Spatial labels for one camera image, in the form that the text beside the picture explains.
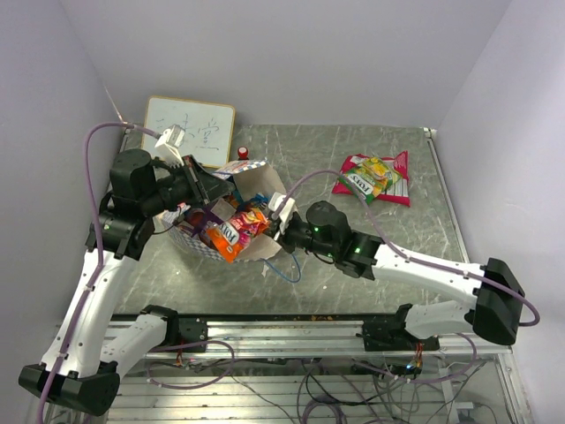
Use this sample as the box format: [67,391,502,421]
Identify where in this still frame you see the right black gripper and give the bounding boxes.
[261,213,338,259]

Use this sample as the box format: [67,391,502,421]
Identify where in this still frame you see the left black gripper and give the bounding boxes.
[141,154,236,216]

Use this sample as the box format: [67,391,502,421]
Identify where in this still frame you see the blue checkered paper bag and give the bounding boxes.
[158,160,286,263]

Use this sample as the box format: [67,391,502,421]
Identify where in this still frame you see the orange snack packet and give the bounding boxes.
[205,208,277,263]

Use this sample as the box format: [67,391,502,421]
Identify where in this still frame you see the green snack packet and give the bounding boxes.
[341,156,402,204]

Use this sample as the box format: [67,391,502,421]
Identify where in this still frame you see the red pink snack packet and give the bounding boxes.
[332,150,411,206]

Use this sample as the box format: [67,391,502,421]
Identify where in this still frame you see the purple snack packet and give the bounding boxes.
[184,199,236,237]

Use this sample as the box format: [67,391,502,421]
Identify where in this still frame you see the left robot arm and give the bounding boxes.
[19,149,235,417]

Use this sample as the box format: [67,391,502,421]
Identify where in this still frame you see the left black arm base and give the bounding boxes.
[122,314,207,353]

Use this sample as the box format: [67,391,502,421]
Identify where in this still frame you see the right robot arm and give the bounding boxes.
[274,201,524,350]

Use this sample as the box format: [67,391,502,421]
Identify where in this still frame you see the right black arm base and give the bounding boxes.
[355,316,440,352]

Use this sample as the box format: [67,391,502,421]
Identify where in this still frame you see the blue candy packet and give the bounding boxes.
[247,193,270,209]

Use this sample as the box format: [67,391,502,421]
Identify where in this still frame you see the small yellow-framed whiteboard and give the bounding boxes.
[144,95,236,169]

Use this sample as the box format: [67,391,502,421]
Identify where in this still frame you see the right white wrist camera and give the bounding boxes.
[267,192,297,241]

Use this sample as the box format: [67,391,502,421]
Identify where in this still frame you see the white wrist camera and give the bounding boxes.
[267,192,297,241]
[154,125,185,166]

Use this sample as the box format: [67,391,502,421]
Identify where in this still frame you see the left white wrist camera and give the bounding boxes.
[154,125,185,166]

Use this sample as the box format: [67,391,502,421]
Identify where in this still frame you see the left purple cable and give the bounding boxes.
[34,121,236,424]

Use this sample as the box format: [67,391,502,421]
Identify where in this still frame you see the aluminium rail frame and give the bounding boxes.
[26,317,531,424]

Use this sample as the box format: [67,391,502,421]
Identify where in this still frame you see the loose floor cables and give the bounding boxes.
[145,335,486,424]

